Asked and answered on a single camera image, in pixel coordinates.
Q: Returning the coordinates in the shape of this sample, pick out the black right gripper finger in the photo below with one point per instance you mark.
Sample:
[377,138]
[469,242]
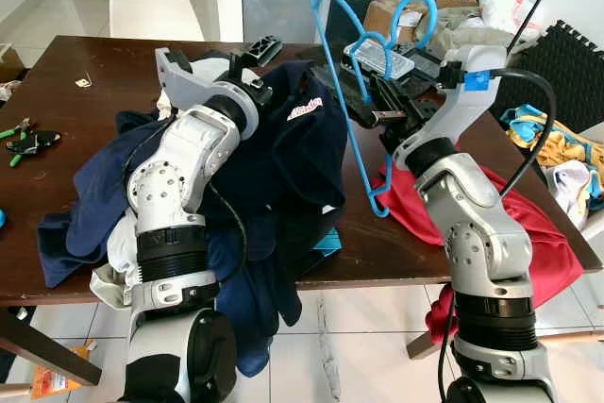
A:
[385,119]
[373,94]

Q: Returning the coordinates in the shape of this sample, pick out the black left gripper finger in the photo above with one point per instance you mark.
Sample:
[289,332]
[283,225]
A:
[262,49]

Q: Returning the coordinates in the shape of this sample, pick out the blue plastic hanger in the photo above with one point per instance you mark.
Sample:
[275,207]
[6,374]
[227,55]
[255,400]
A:
[359,139]

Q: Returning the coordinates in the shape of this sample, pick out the navy garment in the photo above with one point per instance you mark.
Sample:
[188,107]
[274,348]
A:
[274,167]

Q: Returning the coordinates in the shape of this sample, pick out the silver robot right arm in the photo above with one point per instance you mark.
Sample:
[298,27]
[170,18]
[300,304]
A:
[472,224]

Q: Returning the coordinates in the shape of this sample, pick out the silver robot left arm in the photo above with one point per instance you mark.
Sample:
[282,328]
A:
[170,176]

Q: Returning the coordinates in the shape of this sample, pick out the brown cardboard box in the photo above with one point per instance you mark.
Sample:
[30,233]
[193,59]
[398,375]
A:
[382,18]

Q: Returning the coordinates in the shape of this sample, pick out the white plastic bag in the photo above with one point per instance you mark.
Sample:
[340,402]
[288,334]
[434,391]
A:
[500,8]

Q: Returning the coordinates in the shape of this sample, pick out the teal flat box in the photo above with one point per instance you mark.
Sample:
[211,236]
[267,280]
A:
[326,241]

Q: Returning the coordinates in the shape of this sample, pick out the yellow and blue cloth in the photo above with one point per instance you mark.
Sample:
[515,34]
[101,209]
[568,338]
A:
[547,143]

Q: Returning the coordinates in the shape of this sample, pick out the black foam mat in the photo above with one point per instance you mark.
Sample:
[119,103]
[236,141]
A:
[566,73]

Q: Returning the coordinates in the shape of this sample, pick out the thin black pole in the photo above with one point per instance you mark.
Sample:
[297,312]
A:
[538,2]

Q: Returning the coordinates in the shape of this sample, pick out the small beige clip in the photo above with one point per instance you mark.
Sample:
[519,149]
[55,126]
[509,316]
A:
[84,82]

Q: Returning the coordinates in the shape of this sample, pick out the red garment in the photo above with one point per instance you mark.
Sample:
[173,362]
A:
[538,233]

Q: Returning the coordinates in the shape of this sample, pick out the white and blue cloth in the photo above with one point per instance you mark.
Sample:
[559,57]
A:
[576,186]

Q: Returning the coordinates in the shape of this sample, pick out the white garment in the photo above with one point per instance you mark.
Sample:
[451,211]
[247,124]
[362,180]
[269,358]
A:
[113,252]

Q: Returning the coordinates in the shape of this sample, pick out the wooden stick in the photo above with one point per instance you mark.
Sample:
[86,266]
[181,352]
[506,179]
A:
[576,335]

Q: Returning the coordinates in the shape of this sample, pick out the orange packet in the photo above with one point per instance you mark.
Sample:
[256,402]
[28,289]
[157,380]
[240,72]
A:
[57,375]

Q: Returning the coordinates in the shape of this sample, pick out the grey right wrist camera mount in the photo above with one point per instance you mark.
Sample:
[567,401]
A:
[472,110]

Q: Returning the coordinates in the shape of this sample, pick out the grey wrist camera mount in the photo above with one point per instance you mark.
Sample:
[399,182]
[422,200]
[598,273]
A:
[175,73]
[472,110]

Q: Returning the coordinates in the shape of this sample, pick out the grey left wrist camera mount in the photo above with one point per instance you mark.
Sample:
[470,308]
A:
[175,73]

